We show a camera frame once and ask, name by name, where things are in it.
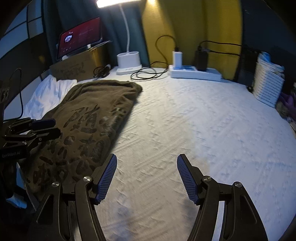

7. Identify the yellow curtain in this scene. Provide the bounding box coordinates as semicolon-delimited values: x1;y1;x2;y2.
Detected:
139;1;242;80

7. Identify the black gripper tether cable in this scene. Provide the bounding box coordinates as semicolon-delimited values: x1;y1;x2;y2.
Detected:
9;68;24;119

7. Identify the black charger plug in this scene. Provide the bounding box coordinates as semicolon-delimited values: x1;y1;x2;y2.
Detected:
195;46;208;71

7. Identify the white power strip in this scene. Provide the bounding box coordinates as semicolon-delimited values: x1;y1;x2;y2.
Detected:
169;65;222;81

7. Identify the black charger cable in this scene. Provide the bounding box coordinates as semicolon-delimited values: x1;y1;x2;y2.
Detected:
199;40;242;56

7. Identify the dark brown t-shirt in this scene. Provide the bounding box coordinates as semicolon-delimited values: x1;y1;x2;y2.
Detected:
20;80;142;198

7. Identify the white pillow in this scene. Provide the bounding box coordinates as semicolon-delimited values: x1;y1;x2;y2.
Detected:
19;74;78;120

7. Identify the tablet with red screen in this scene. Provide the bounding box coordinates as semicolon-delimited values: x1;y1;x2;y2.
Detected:
57;17;103;60

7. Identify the black coiled charging cable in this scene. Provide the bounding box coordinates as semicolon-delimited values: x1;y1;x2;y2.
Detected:
130;34;180;81

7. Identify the small black bundled cable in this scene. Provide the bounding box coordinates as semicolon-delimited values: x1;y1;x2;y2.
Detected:
93;64;112;79

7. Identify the brown cardboard box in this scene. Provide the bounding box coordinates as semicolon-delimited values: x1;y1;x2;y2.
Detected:
50;46;104;81

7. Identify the white plastic basket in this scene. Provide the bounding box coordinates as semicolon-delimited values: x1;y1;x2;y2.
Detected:
253;52;285;108

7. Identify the white desk lamp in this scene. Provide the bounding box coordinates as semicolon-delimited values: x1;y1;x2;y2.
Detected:
96;0;143;75

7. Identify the purple cloth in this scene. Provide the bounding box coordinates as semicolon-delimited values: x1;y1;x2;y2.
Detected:
275;92;295;121

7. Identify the white charger plug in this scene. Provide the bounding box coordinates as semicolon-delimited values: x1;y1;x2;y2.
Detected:
173;51;183;69

